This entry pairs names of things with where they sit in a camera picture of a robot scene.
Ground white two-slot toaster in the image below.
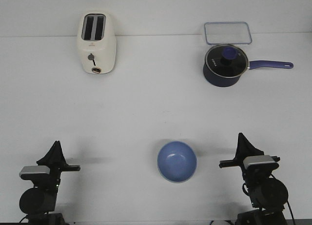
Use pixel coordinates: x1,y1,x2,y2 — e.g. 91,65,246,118
77,11,117,74

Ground blue plastic bowl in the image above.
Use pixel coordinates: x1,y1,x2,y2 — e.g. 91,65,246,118
157,141,197,183

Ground blue saucepan with handle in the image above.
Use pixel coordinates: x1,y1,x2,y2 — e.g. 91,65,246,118
203,59,293,87

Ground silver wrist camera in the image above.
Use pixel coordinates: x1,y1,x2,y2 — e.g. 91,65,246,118
243,155,279,170
19,165,50,178

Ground clear plastic container lid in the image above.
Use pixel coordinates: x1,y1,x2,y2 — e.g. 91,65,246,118
204,21,253,45

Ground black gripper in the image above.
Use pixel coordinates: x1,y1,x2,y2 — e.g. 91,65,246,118
219,133,280,186
37,141,80,188

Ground glass pot lid blue knob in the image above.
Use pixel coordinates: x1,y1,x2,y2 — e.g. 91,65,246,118
205,44,249,78

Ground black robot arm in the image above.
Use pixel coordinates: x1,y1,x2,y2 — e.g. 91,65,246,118
219,133,289,225
19,141,80,225

